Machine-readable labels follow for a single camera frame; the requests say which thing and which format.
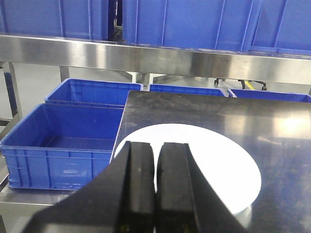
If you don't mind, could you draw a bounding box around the blue shelf crate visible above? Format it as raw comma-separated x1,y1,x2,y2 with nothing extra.
122,0,263,51
0,0,116,40
251,0,311,55

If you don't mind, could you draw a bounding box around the blue shelf crate middle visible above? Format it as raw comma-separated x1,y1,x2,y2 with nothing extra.
122,0,263,51

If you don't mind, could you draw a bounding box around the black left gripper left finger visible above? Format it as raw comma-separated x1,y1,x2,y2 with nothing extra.
23,141,155,233

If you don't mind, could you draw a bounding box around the black office chair base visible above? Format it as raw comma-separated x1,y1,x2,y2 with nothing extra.
213,78,268,91

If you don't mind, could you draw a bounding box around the blue bin near left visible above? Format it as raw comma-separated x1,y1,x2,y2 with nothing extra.
0,103,123,190

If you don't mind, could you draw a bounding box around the blue bin behind left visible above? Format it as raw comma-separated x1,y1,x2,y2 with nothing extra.
45,79,143,107

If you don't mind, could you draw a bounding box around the blue bin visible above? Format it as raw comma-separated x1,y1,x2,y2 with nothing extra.
45,79,143,107
0,103,123,190

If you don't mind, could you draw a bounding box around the light blue plate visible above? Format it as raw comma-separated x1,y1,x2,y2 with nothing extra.
114,123,261,228

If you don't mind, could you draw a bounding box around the blue shelf crate left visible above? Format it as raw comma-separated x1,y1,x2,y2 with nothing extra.
0,0,116,40

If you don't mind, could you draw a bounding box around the blue bin middle floor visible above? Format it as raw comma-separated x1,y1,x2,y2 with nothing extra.
148,84,227,97

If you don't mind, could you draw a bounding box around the stainless steel shelf rail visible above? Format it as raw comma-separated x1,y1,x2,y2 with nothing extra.
0,34,311,85

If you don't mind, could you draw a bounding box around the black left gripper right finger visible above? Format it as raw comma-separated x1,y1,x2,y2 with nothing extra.
156,143,247,233

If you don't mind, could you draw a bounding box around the blue bin right floor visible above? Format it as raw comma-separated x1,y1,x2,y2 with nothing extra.
227,89,311,103

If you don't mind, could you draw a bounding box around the blue bin floor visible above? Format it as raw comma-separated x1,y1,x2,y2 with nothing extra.
148,84,227,97
227,89,311,103

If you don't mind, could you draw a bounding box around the blue shelf crate right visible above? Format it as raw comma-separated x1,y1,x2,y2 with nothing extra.
251,0,311,55

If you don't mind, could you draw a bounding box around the white table frame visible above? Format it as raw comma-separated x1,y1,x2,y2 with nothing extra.
122,71,165,91

